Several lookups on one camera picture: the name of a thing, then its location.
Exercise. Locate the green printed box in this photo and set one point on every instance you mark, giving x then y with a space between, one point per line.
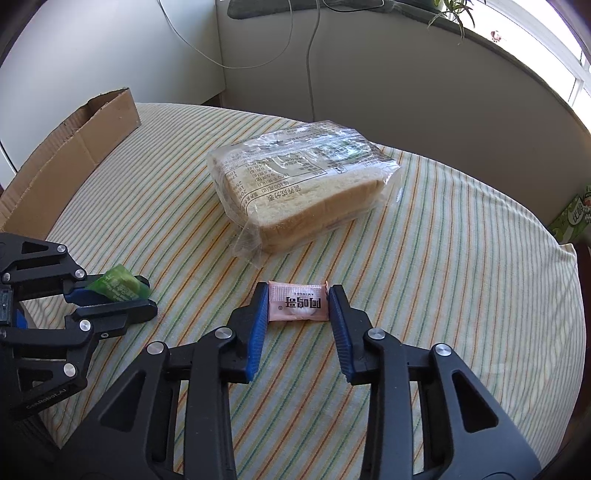
575 217

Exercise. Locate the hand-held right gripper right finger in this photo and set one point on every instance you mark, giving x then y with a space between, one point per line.
339 330

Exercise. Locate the green candy packet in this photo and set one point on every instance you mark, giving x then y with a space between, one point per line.
117 285

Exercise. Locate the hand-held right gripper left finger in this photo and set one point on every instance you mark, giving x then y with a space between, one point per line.
258 327

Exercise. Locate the grey windowsill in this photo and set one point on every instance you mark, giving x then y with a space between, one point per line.
258 9

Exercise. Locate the white cabinet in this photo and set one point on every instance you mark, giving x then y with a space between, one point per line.
92 46

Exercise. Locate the cardboard box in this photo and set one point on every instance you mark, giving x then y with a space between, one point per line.
69 157

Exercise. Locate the pink candy packet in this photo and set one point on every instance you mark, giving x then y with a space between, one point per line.
298 302

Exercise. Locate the bagged sliced bread loaf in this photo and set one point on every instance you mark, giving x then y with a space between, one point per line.
300 194

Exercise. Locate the potted green plant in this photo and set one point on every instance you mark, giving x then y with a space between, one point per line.
455 10

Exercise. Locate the small figurine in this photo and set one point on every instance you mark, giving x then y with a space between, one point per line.
496 37

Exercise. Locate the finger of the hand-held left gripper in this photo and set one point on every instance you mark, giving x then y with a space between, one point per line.
46 263
115 314

